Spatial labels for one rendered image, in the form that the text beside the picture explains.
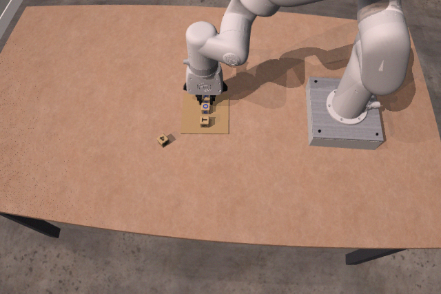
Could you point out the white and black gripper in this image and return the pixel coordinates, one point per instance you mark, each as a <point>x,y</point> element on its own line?
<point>205,85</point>

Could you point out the tan flat square mat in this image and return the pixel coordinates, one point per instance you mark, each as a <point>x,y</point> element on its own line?
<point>218,117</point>

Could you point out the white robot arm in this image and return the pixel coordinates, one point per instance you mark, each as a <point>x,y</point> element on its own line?
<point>382,43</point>

